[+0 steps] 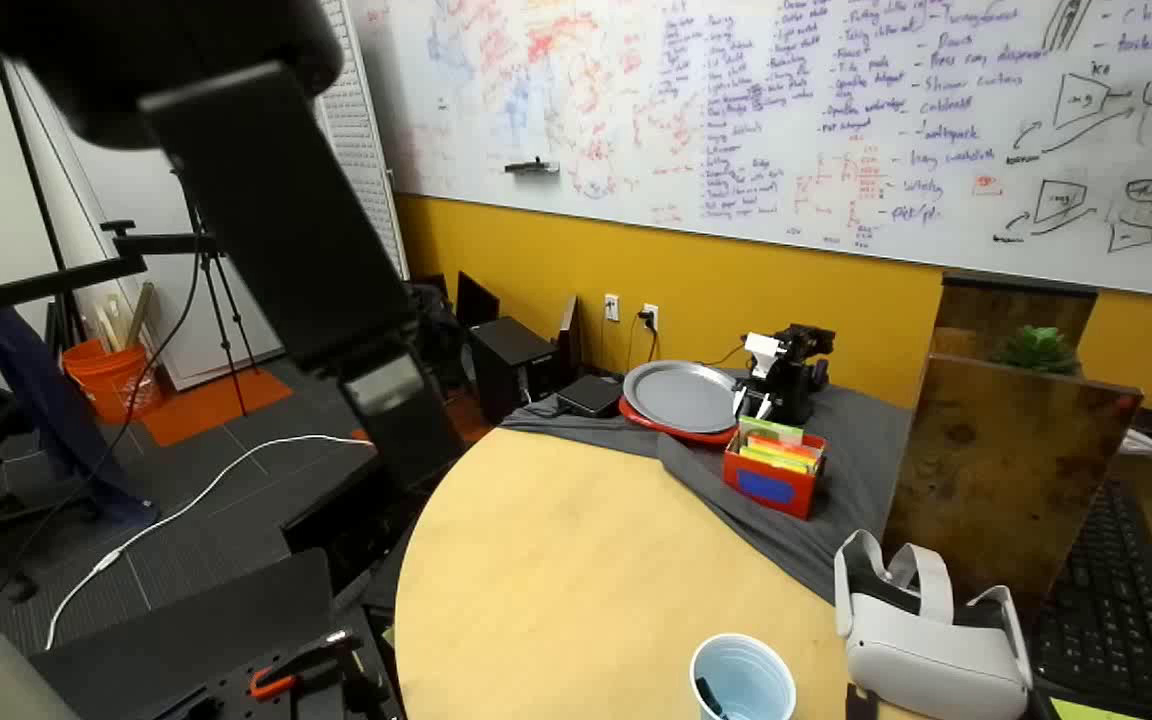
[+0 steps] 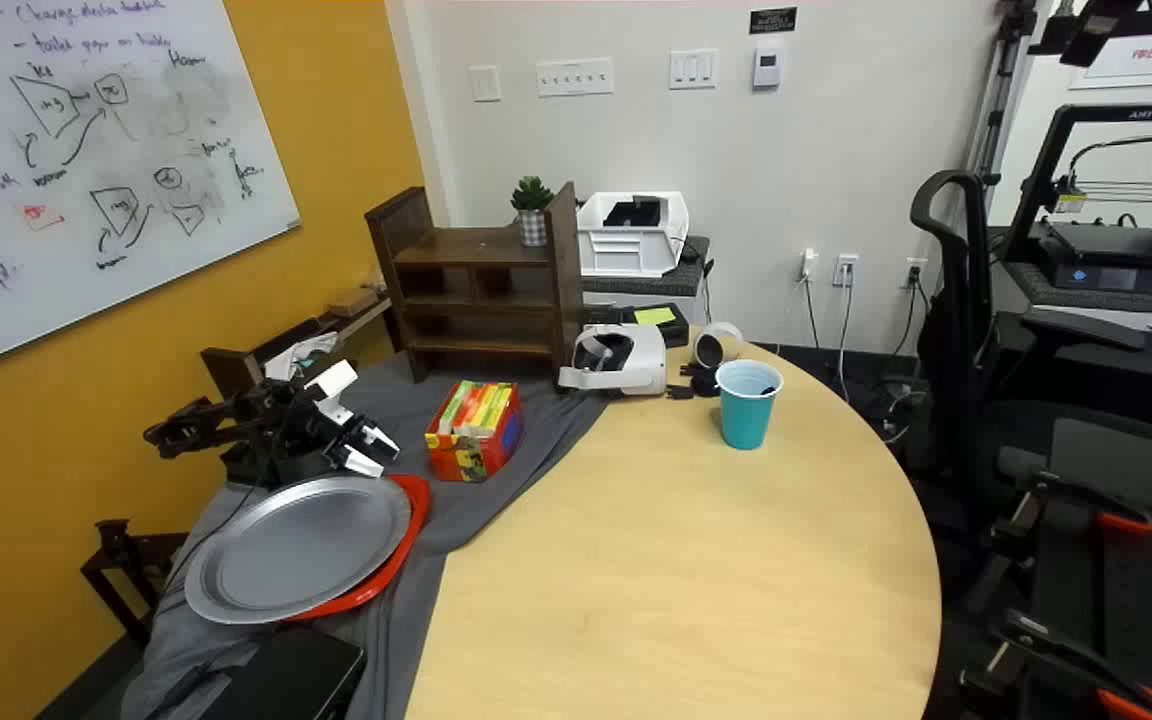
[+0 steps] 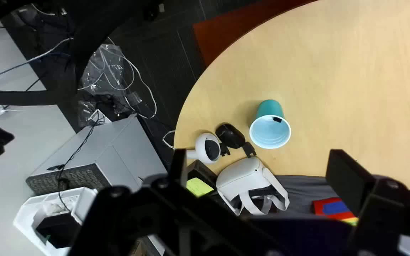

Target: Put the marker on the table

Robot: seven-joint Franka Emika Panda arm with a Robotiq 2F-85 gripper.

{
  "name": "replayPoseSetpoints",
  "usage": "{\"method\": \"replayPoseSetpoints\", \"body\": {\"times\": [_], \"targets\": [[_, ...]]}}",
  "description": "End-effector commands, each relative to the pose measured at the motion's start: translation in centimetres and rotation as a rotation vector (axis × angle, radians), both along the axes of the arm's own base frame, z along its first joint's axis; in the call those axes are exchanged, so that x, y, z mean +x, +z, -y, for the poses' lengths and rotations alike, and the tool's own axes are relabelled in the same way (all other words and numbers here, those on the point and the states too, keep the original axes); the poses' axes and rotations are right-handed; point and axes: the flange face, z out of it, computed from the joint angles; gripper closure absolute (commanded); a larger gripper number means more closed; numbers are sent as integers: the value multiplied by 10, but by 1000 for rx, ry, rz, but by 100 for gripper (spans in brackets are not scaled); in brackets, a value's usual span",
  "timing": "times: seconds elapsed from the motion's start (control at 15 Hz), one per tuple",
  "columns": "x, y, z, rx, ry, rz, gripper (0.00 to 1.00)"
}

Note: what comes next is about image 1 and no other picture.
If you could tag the black marker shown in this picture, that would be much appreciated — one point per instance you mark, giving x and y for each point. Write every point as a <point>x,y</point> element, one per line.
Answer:
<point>709,699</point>

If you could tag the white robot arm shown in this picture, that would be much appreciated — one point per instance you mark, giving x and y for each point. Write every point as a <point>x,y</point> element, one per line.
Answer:
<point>225,94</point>

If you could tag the small black box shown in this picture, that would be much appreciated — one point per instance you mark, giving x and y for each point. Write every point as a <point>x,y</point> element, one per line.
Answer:
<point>589,396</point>

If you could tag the grey metal plate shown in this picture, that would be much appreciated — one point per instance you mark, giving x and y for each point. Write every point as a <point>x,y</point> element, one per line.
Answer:
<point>682,395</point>

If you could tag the red plate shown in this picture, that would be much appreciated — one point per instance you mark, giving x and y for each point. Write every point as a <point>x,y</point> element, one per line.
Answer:
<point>656,427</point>

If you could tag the black eraser on whiteboard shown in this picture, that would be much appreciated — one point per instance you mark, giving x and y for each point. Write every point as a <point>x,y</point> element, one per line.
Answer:
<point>539,166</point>

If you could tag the black and white toy robot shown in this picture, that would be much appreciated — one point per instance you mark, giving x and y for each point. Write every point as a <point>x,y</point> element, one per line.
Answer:
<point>785,372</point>

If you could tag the red box of cards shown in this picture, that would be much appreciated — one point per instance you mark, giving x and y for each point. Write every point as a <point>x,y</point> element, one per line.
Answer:
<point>773,464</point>

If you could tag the light blue plastic cup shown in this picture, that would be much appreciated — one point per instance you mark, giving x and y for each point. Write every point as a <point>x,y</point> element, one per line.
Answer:
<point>746,677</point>

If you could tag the brown wooden shelf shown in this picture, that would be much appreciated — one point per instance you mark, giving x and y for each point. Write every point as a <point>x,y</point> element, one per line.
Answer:
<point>1003,468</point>

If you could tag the white VR headset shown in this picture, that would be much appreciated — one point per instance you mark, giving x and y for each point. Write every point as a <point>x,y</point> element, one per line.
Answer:
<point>920,648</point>

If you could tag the small green potted plant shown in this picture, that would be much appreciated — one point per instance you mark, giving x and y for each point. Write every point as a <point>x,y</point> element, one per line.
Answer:
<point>1043,351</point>

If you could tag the whiteboard with writing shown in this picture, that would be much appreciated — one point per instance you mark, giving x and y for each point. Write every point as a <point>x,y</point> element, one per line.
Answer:
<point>968,133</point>

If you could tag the black keyboard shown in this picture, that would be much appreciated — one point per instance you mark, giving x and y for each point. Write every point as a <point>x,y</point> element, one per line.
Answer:
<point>1093,632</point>

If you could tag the black clamp orange handle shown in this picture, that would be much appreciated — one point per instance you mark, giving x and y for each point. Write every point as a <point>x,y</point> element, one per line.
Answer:
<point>334,657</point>

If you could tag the black camera tripod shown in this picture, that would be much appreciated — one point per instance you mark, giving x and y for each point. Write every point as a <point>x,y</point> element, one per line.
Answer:
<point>205,286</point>

